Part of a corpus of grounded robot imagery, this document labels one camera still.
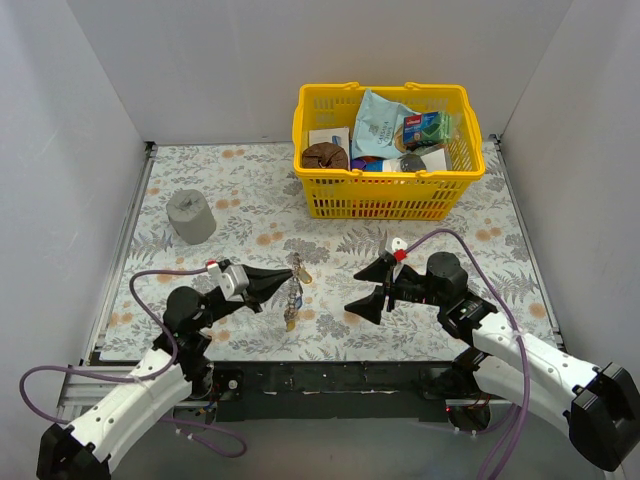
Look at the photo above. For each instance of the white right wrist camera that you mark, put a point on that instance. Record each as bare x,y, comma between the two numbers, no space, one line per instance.
393,251

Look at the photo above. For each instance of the light blue chips bag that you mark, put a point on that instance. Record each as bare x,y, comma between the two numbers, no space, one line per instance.
378,127

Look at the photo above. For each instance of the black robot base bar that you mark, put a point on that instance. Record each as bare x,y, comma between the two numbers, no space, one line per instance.
424,391

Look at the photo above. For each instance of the yellow plastic shopping basket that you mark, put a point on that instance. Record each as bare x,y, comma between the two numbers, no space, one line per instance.
376,188

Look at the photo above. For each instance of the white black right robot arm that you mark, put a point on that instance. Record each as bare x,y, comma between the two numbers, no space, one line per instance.
597,408

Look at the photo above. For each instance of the floral patterned table mat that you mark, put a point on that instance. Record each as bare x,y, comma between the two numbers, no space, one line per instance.
262,219

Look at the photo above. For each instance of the white box in basket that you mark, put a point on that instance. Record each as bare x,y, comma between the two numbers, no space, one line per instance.
339,136

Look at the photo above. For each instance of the green sponge pack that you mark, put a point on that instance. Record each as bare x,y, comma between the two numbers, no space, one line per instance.
429,128

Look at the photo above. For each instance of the brown round pouch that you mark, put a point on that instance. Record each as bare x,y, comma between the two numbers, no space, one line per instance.
325,155

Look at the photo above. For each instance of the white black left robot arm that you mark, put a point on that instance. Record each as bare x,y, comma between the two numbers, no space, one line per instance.
174,369

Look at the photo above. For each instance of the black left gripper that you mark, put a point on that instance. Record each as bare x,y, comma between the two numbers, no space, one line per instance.
217,305

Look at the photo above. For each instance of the grey cylinder block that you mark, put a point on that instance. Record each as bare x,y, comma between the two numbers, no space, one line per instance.
190,215

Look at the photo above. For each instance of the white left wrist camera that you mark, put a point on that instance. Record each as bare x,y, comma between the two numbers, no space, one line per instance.
232,279

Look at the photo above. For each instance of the white paper item in basket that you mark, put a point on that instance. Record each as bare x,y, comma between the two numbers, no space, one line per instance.
429,161

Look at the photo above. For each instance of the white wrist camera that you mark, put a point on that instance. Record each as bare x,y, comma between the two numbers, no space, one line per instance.
393,251
232,279

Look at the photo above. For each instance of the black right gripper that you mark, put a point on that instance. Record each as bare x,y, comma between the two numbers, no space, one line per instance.
389,288

